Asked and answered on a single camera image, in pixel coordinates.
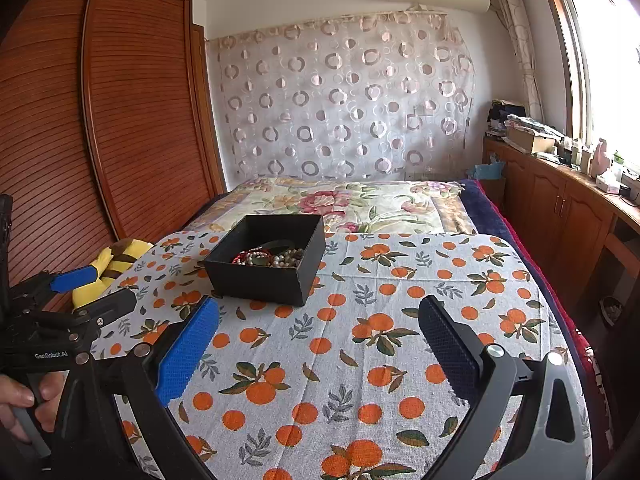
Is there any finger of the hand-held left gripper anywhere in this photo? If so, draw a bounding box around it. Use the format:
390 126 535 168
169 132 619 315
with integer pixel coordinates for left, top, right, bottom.
75 288 137 328
12 266 101 301

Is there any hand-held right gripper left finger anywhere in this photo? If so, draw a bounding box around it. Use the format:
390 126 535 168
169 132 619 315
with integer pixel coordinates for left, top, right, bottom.
50 295 221 480

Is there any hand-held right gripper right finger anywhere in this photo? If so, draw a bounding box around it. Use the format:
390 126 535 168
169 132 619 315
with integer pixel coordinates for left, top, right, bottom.
417 295 593 480

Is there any black cardboard box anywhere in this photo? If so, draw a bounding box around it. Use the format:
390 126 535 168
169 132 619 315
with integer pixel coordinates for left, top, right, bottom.
202 214 326 307

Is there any red string bracelet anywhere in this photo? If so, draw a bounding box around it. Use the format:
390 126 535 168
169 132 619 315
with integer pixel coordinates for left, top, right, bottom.
231 245 273 266

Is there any white pearl necklace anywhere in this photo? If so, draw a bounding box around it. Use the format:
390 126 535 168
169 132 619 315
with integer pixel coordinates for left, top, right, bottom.
270 247 306 269

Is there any person's left hand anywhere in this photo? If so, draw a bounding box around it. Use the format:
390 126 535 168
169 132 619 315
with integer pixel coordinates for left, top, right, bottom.
0 372 66 443

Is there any yellow striped plush toy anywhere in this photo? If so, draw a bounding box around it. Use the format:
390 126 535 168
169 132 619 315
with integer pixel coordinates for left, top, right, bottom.
72 240 155 308

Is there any orange fruit print cloth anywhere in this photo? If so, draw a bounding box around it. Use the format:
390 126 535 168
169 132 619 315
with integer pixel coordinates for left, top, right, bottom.
90 230 593 480

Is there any dark blue blanket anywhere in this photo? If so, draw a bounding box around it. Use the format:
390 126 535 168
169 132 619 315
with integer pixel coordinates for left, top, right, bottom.
460 179 621 461

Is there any dark floor basket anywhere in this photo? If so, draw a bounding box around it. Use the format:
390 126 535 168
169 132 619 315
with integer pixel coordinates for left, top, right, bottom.
600 296 623 328

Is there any floral blanket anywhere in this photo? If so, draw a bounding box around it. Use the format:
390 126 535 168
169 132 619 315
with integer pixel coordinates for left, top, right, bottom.
182 175 478 236

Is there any brown slatted wooden wardrobe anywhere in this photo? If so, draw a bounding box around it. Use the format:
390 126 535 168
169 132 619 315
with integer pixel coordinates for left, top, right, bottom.
0 0 226 311

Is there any wooden side cabinet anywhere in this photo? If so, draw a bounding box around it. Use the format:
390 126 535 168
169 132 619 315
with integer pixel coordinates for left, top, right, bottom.
482 137 640 326

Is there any blue tissue box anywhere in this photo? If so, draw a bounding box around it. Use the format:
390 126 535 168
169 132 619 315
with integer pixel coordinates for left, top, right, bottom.
472 157 503 180

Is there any dark clothes pile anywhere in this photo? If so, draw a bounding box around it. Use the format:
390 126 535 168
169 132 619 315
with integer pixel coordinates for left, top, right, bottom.
487 100 526 136

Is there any pink figurine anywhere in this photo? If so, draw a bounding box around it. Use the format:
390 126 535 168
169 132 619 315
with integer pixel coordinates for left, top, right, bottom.
590 139 612 178

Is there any sheer circle pattern curtain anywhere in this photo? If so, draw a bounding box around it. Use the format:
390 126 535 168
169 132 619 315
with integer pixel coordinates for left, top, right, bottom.
207 10 476 186

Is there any tied patterned window curtain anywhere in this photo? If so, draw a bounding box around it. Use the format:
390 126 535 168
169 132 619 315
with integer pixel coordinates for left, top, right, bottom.
487 0 543 121

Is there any wooden framed window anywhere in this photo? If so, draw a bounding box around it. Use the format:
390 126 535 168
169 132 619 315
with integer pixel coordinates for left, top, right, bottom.
532 0 640 161

